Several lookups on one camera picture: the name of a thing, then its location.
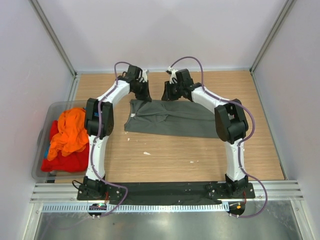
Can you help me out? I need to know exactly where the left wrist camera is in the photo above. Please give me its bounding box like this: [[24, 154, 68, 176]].
[[139, 69, 149, 83]]

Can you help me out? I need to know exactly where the grey t shirt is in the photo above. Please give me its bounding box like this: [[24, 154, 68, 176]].
[[124, 99, 218, 139]]

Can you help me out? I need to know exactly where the red t shirt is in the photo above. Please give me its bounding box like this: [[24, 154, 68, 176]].
[[40, 120, 90, 173]]

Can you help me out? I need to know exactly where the slotted cable duct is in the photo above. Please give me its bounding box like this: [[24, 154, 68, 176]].
[[41, 202, 229, 214]]

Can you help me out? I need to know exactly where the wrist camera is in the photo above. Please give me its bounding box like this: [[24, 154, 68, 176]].
[[139, 69, 149, 83], [166, 66, 178, 84]]

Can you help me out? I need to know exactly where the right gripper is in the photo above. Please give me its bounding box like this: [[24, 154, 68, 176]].
[[161, 80, 183, 102]]

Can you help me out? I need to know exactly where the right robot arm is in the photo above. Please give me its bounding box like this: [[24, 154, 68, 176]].
[[161, 67, 249, 198]]

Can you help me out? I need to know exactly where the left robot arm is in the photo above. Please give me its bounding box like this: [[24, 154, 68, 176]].
[[83, 64, 152, 200]]

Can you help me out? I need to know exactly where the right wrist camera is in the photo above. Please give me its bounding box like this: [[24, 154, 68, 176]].
[[166, 66, 178, 84]]

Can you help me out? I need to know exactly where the aluminium frame post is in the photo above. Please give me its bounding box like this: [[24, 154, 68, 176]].
[[29, 0, 77, 78], [249, 0, 296, 75]]

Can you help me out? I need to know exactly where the clear plastic bin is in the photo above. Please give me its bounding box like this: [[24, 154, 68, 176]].
[[31, 100, 87, 183]]

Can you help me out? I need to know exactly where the right aluminium frame post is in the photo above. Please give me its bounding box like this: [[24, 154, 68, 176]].
[[249, 0, 296, 75]]

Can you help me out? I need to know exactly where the blue t shirt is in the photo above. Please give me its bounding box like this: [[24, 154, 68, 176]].
[[44, 146, 50, 159]]

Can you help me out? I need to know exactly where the aluminium rail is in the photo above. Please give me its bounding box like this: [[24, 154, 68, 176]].
[[30, 180, 304, 202]]

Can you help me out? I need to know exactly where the orange t shirt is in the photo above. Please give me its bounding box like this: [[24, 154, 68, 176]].
[[47, 107, 89, 161]]

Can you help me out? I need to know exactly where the left aluminium frame post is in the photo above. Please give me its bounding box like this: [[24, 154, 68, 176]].
[[29, 0, 77, 78]]

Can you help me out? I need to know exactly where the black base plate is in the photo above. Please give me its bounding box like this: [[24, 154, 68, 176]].
[[76, 181, 256, 206]]

